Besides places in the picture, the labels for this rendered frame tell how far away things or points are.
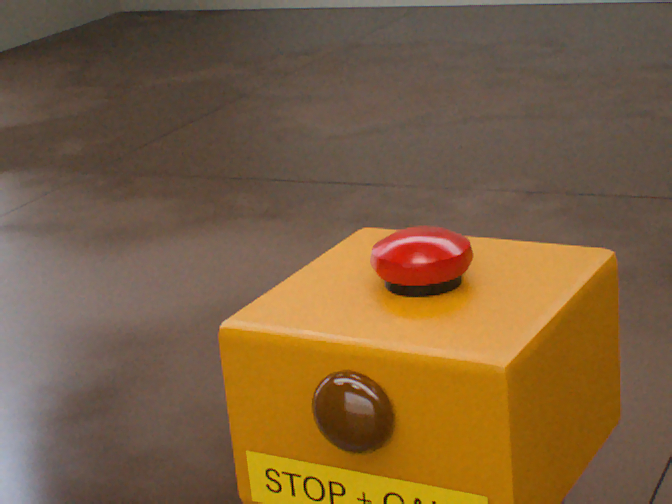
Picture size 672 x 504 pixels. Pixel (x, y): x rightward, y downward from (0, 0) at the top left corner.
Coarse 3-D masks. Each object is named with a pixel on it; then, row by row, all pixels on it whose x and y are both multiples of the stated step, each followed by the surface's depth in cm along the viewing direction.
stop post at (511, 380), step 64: (320, 256) 56; (512, 256) 53; (576, 256) 53; (256, 320) 50; (320, 320) 49; (384, 320) 48; (448, 320) 48; (512, 320) 47; (576, 320) 49; (256, 384) 50; (384, 384) 47; (448, 384) 45; (512, 384) 44; (576, 384) 50; (256, 448) 51; (320, 448) 49; (384, 448) 48; (448, 448) 46; (512, 448) 45; (576, 448) 51
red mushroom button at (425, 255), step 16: (384, 240) 51; (400, 240) 51; (416, 240) 50; (432, 240) 50; (448, 240) 50; (464, 240) 51; (384, 256) 50; (400, 256) 50; (416, 256) 50; (432, 256) 50; (448, 256) 50; (464, 256) 50; (384, 272) 50; (400, 272) 50; (416, 272) 49; (432, 272) 49; (448, 272) 50
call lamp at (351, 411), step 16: (320, 384) 47; (336, 384) 47; (352, 384) 46; (368, 384) 46; (320, 400) 47; (336, 400) 47; (352, 400) 46; (368, 400) 46; (384, 400) 46; (320, 416) 47; (336, 416) 47; (352, 416) 46; (368, 416) 46; (384, 416) 46; (336, 432) 47; (352, 432) 47; (368, 432) 46; (384, 432) 47; (352, 448) 47; (368, 448) 47
